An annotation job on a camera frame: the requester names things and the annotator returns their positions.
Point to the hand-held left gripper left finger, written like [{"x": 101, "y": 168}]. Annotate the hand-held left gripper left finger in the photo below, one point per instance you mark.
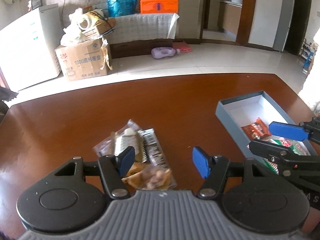
[{"x": 126, "y": 160}]

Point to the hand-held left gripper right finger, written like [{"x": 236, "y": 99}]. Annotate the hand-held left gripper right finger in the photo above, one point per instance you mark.
[{"x": 201, "y": 162}]

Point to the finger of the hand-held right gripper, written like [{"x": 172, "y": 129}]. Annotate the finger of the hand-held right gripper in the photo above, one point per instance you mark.
[
  {"x": 283, "y": 155},
  {"x": 287, "y": 130}
]

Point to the green snack packet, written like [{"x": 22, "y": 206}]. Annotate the green snack packet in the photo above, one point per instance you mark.
[{"x": 287, "y": 144}]

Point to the clear snack packet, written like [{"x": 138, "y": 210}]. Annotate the clear snack packet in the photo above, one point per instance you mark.
[{"x": 117, "y": 140}]

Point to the golden brown snack packet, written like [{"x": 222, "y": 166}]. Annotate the golden brown snack packet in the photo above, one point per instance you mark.
[{"x": 150, "y": 177}]

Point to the black striped snack packet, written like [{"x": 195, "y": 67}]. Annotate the black striped snack packet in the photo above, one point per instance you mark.
[{"x": 153, "y": 147}]

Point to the red snack packet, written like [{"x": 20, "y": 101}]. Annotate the red snack packet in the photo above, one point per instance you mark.
[{"x": 256, "y": 130}]

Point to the grey-blue cardboard box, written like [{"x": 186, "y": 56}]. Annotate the grey-blue cardboard box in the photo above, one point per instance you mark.
[{"x": 250, "y": 107}]

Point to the blue stool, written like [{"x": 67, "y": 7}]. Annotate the blue stool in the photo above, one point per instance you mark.
[{"x": 308, "y": 57}]

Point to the large cardboard box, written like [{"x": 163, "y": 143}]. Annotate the large cardboard box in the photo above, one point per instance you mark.
[{"x": 82, "y": 62}]

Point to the tall grey refrigerator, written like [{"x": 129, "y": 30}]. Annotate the tall grey refrigerator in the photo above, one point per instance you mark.
[{"x": 283, "y": 20}]

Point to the dark wooden low cabinet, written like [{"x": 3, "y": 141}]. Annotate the dark wooden low cabinet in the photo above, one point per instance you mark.
[{"x": 140, "y": 50}]

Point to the purple plastic bottle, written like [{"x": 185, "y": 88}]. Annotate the purple plastic bottle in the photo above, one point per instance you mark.
[{"x": 163, "y": 53}]

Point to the red floor mat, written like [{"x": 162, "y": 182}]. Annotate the red floor mat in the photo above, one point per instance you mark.
[{"x": 182, "y": 46}]

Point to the wooden kitchen counter cabinet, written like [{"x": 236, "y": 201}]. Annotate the wooden kitchen counter cabinet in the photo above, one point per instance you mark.
[{"x": 230, "y": 17}]

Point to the small flat cardboard box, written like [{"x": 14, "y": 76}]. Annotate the small flat cardboard box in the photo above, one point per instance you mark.
[{"x": 102, "y": 28}]

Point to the white patterned cabinet cloth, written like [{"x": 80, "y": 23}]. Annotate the white patterned cabinet cloth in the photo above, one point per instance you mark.
[{"x": 142, "y": 27}]

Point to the white crumpled plastic bag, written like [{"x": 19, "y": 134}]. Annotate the white crumpled plastic bag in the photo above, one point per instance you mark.
[{"x": 72, "y": 32}]

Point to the cream yellow packaged roll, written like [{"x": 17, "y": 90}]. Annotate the cream yellow packaged roll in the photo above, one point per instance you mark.
[{"x": 90, "y": 20}]

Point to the small white fridge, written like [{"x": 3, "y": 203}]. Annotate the small white fridge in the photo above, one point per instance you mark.
[{"x": 25, "y": 50}]

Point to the small orange cardboard box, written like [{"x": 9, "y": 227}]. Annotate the small orange cardboard box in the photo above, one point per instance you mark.
[{"x": 87, "y": 8}]

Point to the small dark framed object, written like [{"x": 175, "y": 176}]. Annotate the small dark framed object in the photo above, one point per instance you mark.
[{"x": 34, "y": 3}]

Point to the brown wooden door frame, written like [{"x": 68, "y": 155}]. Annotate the brown wooden door frame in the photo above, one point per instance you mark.
[{"x": 246, "y": 12}]

